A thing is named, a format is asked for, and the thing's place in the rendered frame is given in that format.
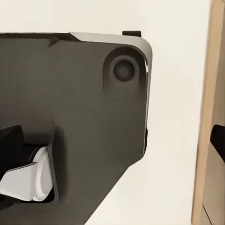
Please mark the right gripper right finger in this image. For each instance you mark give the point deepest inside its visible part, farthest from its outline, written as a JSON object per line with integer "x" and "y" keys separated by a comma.
{"x": 217, "y": 139}

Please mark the cabinet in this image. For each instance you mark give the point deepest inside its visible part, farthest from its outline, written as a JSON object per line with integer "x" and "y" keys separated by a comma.
{"x": 213, "y": 201}

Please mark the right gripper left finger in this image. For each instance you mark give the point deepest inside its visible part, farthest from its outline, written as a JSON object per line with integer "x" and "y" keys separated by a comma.
{"x": 11, "y": 140}

